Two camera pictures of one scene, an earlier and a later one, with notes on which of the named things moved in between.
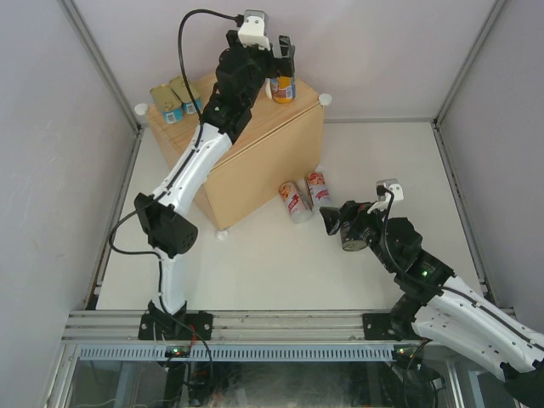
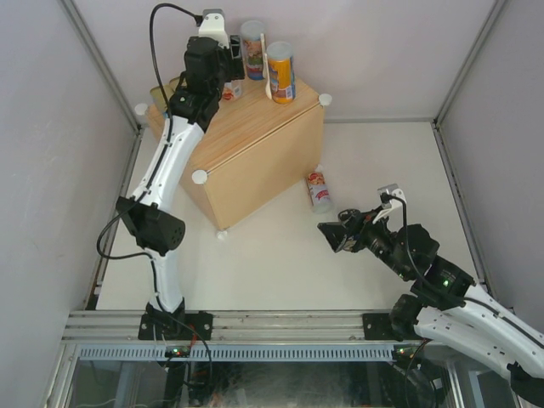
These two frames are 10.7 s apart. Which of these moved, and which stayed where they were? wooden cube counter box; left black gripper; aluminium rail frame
Moved: left black gripper
Stayed: wooden cube counter box; aluminium rail frame
